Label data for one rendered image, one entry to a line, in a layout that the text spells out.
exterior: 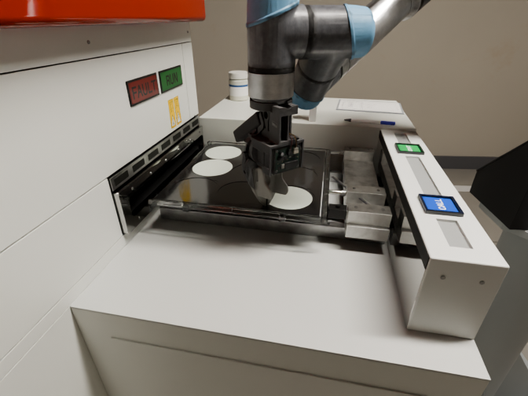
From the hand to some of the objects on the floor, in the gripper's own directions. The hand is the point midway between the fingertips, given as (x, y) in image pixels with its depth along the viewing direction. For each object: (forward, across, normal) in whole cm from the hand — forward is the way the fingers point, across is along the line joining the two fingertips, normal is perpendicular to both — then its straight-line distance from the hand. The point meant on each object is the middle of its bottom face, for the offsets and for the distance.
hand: (264, 198), depth 64 cm
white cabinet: (+91, +19, +13) cm, 94 cm away
